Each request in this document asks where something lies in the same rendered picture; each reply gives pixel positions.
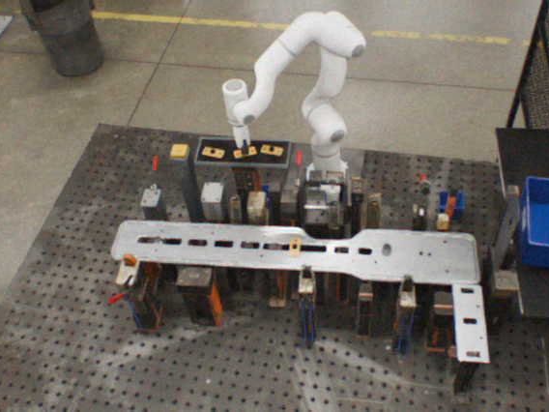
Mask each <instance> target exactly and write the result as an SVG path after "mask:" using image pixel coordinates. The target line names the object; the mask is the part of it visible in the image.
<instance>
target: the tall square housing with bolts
mask: <svg viewBox="0 0 549 412"><path fill-rule="evenodd" d="M201 201H202V205H203V210H204V213H205V217H206V220H208V223H209V224H232V221H231V220H230V216H229V211H227V204H229V202H227V198H226V194H225V188H224V184H223V183H205V186H204V190H203V194H202V198H201ZM233 244H234V243H233V242H221V241H216V244H215V247H222V248H232V247H233Z"/></svg>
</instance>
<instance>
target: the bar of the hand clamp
mask: <svg viewBox="0 0 549 412"><path fill-rule="evenodd" d="M430 188H431V181H427V180H420V183H419V199H418V208H417V219H418V218H419V209H425V211H423V213H425V215H423V218H424V219H426V217H427V210H428V202H429V195H430Z"/></svg>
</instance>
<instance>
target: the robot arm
mask: <svg viewBox="0 0 549 412"><path fill-rule="evenodd" d="M311 42H315V43H317V44H319V45H320V50H321V58H322V65H321V72H320V76H318V80H317V82H316V86H315V87H314V89H313V90H312V92H311V93H310V94H309V95H308V96H307V97H306V99H305V101H303V104H302V115H303V118H305V120H306V121H307V122H308V124H309V125H310V126H311V128H312V129H313V130H314V132H315V134H314V135H313V136H312V138H311V150H312V158H313V163H312V164H311V166H310V167H309V168H308V171H307V179H308V180H309V170H323V179H326V172H327V170H336V171H344V176H345V168H348V167H347V166H346V164H345V163H344V162H342V161H341V160H340V148H339V141H340V140H341V139H343V138H344V137H345V135H346V133H347V130H346V125H345V122H344V120H343V119H342V118H341V116H340V115H339V114H338V112H337V110H336V109H335V108H333V107H332V105H331V103H330V98H331V97H333V96H336V95H337V94H339V92H340V91H341V89H342V87H343V84H344V79H345V75H346V72H347V64H346V58H350V59H352V58H357V57H359V56H360V55H362V52H363V51H365V47H366V41H365V38H364V36H363V35H362V34H361V32H360V31H359V30H358V29H357V28H356V27H355V26H354V25H353V24H352V22H351V21H350V20H348V19H347V18H346V17H345V16H344V15H342V14H340V13H338V12H330V13H327V14H325V15H324V14H321V13H306V14H302V15H300V16H298V17H297V18H296V19H295V20H294V21H293V23H292V24H291V25H290V26H288V27H287V29H286V30H285V31H284V32H283V33H282V34H281V35H280V36H279V38H278V39H277V40H276V41H275V42H274V44H272V45H271V46H270V47H269V48H268V49H267V50H266V51H265V53H264V55H263V56H262V57H261V58H260V59H258V60H257V61H256V63H255V65H254V71H255V75H256V86H255V90H254V92H253V94H252V96H251V97H250V100H249V99H248V95H247V90H246V84H245V82H244V81H242V80H240V79H231V80H227V81H226V83H225V84H224V85H223V87H222V91H223V97H224V102H225V107H226V114H227V119H229V122H230V123H231V125H232V126H233V131H234V135H235V139H236V142H237V146H238V148H240V151H241V154H242V155H246V154H249V148H248V146H249V145H250V140H249V132H248V125H250V124H251V123H253V122H254V121H255V120H256V119H257V118H258V117H260V116H261V115H262V114H263V112H264V110H265V109H266V108H267V107H268V105H269V104H270V102H271V100H272V96H273V93H274V92H275V80H276V78H277V76H278V75H279V74H280V73H281V72H282V71H283V70H284V69H285V67H286V66H287V65H288V64H290V63H291V62H292V61H293V60H294V59H295V58H296V57H297V56H298V55H299V54H300V53H301V51H302V50H303V48H305V47H306V46H307V45H308V44H309V43H311Z"/></svg>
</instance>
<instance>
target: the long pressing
mask: <svg viewBox="0 0 549 412"><path fill-rule="evenodd" d="M212 232H214V234H212ZM158 235H159V236H160V238H161V239H162V242H161V243H157V241H155V243H154V244H142V243H138V240H139V237H157V236H158ZM264 235H266V236H264ZM292 237H296V239H301V243H300V245H302V246H323V247H326V248H327V250H326V251H325V252H320V251H299V257H292V256H288V252H290V251H289V250H264V249H263V246H264V244H281V245H291V239H292ZM164 239H180V240H181V244H180V245H164V244H163V240H164ZM190 240H201V241H207V246H205V247H202V246H190V245H189V244H188V243H189V241H190ZM216 241H221V242H233V243H234V244H233V247H232V248H222V247H215V244H216ZM444 241H446V243H444ZM241 243H258V244H260V248H258V249H242V248H241ZM385 243H388V244H390V255H389V256H384V255H383V253H382V250H383V245H384V244H385ZM336 247H343V248H348V249H349V252H348V254H340V252H335V251H333V249H335V248H336ZM359 248H363V249H372V254H371V255H360V254H359ZM420 251H422V255H419V252H420ZM127 252H129V253H130V254H132V255H133V256H134V257H135V259H136V260H140V261H141V262H158V263H177V264H195V265H215V266H233V267H251V268H269V270H287V271H300V270H301V267H302V264H303V263H309V264H311V265H312V272H325V273H343V274H348V275H352V276H354V277H356V278H359V279H361V280H381V281H399V282H402V279H403V275H405V274H413V275H414V276H415V281H414V282H417V283H418V284H435V285H455V284H466V285H477V284H478V281H479V268H478V259H477V242H476V240H475V238H474V236H473V235H472V234H469V233H457V232H435V231H414V230H390V229H364V230H362V231H361V232H360V233H358V234H357V235H356V236H354V237H353V239H351V240H348V241H336V240H316V239H312V237H311V236H309V235H308V234H307V233H306V232H305V231H303V230H302V229H300V228H297V227H276V226H254V225H233V224H209V223H188V221H145V220H125V221H122V223H121V224H120V226H119V228H118V231H117V234H116V238H115V241H114V244H113V247H112V250H111V256H112V258H113V259H115V260H122V258H124V254H125V253H127ZM429 253H430V254H431V255H430V256H429V255H428V254H429ZM261 255H262V256H263V257H261ZM352 260H354V262H352ZM374 261H376V263H374ZM446 271H448V273H446Z"/></svg>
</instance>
